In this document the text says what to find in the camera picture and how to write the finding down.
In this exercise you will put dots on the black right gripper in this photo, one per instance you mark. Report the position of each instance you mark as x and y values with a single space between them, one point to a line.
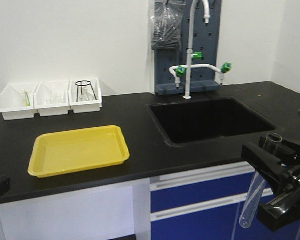
282 172

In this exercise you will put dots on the tall clear test tube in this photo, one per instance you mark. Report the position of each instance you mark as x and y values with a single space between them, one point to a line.
258 184

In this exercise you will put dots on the yellow plastic tray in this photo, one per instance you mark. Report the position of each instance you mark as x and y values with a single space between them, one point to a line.
72 151

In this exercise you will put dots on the left white storage bin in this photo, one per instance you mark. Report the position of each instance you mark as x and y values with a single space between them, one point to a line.
12 101

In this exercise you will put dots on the white storage bin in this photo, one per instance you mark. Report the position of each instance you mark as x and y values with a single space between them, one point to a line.
44 90
12 101
85 106

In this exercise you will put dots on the blue cabinet drawers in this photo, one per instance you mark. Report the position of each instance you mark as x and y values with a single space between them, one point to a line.
206 204

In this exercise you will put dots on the glass flask with green stick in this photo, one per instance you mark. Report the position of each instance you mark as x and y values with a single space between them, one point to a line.
27 97

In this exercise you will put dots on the middle white storage bin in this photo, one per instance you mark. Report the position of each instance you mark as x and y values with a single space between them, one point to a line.
44 90

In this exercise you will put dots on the small clear glass beakers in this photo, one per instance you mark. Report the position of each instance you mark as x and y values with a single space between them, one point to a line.
54 99

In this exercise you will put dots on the black lab sink basin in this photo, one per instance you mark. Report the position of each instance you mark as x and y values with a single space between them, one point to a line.
191 122

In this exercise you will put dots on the right white storage bin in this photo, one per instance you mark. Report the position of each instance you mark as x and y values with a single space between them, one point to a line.
85 106

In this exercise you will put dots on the clear glassware under tripod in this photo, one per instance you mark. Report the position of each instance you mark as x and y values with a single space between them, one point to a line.
84 95

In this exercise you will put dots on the white lab faucet green knobs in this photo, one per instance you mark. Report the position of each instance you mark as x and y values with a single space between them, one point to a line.
179 71

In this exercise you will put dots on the grey pegboard drying rack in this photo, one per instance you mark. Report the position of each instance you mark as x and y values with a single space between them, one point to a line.
206 38

